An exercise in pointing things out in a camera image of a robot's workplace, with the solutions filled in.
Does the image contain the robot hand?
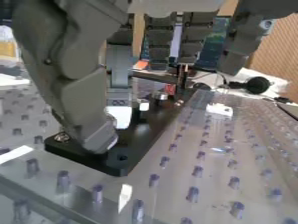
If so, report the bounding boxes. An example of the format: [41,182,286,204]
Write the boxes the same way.
[10,0,298,154]

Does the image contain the black plate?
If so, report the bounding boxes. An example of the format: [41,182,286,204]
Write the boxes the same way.
[43,87,202,178]

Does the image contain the small white square plate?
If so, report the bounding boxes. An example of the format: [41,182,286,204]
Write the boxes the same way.
[204,103,234,118]

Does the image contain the white desk with headphones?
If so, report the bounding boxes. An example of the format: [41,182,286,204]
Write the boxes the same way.
[187,66,296,101]

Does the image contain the black headphones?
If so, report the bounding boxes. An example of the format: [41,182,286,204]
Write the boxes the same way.
[227,75,272,95]

